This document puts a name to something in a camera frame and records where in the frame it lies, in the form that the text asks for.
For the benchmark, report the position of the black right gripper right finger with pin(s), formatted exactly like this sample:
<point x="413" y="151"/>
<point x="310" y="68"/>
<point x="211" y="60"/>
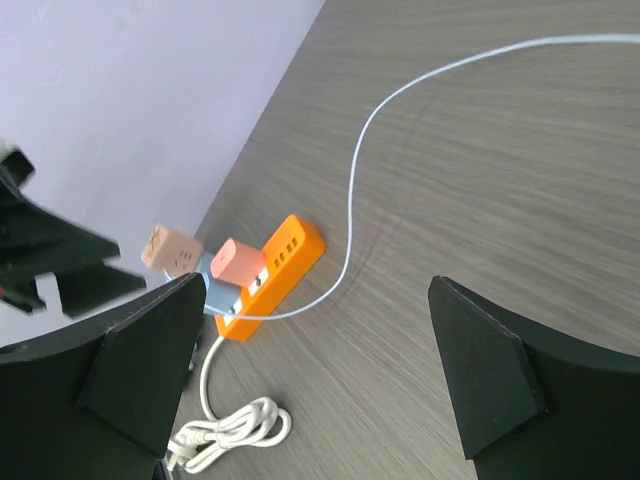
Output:
<point x="529" y="401"/>

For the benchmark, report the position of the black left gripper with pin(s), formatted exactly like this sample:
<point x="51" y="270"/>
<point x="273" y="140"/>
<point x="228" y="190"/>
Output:
<point x="35" y="242"/>

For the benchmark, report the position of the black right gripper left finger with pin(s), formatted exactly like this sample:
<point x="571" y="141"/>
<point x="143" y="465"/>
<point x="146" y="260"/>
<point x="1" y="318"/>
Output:
<point x="98" y="399"/>

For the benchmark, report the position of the light blue charger plug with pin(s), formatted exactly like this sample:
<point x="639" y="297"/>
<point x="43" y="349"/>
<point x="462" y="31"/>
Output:
<point x="220" y="295"/>

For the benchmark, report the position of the pink charger plug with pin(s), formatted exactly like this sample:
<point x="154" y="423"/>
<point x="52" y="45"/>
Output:
<point x="237" y="263"/>

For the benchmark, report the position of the orange power strip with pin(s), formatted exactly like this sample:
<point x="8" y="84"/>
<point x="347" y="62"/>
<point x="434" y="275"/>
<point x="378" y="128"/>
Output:
<point x="291" y="252"/>

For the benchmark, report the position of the tan cube socket adapter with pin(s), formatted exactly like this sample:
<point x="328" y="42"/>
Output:
<point x="172" y="251"/>

